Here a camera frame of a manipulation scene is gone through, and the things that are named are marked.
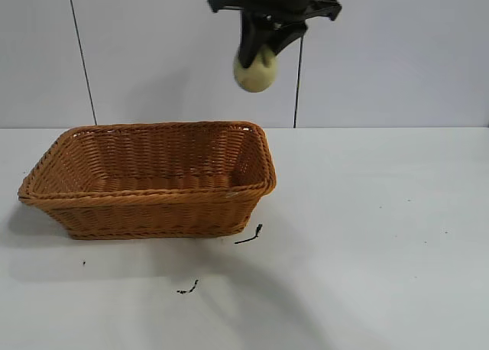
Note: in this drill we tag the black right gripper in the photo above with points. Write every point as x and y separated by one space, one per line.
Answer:
275 0

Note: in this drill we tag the pale yellow egg yolk pastry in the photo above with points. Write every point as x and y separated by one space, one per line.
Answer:
255 78

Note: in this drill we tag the brown woven wicker basket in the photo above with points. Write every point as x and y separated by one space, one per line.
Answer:
153 212

